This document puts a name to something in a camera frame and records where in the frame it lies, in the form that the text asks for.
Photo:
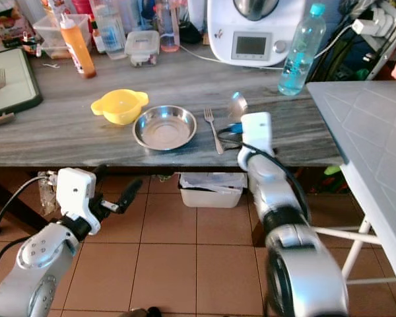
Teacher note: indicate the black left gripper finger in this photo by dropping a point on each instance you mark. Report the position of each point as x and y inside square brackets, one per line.
[130, 195]

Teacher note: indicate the metal spoon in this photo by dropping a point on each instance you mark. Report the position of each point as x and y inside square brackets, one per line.
[237, 107]

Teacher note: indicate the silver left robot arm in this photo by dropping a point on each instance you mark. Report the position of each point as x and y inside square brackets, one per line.
[36, 271]

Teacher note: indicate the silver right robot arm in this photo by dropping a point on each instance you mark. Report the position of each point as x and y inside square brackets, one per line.
[303, 264]

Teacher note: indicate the printed plastic bag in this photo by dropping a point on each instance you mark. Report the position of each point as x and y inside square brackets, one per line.
[47, 191]

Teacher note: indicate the stainless steel plate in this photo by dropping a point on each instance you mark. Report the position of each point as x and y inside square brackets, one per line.
[165, 129]

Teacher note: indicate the grey wooden side table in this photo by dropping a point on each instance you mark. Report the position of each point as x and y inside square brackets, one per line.
[66, 142]

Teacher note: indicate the yellow plastic bowl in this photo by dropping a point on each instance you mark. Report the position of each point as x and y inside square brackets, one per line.
[120, 107]

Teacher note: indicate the white kitchen machine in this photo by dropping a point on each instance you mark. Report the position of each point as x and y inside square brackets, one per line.
[254, 33]

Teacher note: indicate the clear plastic water bottle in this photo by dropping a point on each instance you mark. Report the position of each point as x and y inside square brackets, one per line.
[300, 53]

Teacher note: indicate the dark robot foot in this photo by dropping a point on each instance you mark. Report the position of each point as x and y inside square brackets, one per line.
[140, 312]

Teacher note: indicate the small clear lidded container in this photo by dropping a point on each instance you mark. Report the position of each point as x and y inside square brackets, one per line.
[142, 49]

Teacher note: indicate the bottle with pink liquid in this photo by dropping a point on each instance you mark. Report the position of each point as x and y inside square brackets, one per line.
[167, 30]

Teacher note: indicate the wooden strip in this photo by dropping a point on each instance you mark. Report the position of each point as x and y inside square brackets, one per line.
[0, 119]

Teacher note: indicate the white plastic folding table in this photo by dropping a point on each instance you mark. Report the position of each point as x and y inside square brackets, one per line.
[369, 145]

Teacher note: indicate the green-rimmed tray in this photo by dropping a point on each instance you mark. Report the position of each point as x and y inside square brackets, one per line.
[20, 82]

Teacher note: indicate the orange sauce bottle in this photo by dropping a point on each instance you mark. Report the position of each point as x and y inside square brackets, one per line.
[78, 49]

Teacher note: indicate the clear plastic jar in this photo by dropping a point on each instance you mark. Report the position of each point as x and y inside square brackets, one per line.
[109, 33]

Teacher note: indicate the clear storage container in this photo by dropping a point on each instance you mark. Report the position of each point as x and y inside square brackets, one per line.
[49, 36]

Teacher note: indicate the white power adapter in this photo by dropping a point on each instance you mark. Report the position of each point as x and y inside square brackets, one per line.
[369, 26]

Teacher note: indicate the printed snack bag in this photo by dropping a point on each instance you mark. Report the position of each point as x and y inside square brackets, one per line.
[6, 20]

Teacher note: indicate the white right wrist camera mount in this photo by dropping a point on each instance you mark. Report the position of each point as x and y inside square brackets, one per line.
[256, 132]

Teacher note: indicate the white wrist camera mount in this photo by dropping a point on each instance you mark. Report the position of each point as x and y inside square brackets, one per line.
[78, 191]
[256, 132]

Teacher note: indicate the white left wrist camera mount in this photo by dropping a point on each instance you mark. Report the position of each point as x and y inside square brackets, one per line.
[78, 191]

